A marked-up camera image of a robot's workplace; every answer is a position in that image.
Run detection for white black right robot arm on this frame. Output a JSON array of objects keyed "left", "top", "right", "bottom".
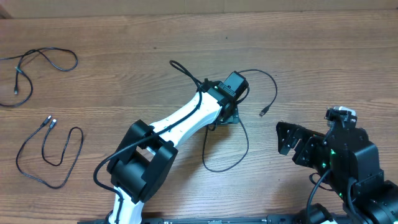
[{"left": 276, "top": 121, "right": 397, "bottom": 223}]

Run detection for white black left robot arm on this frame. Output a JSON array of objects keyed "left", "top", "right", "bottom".
[{"left": 105, "top": 72, "right": 249, "bottom": 223}]

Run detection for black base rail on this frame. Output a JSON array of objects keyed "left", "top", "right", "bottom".
[{"left": 77, "top": 213, "right": 343, "bottom": 224}]

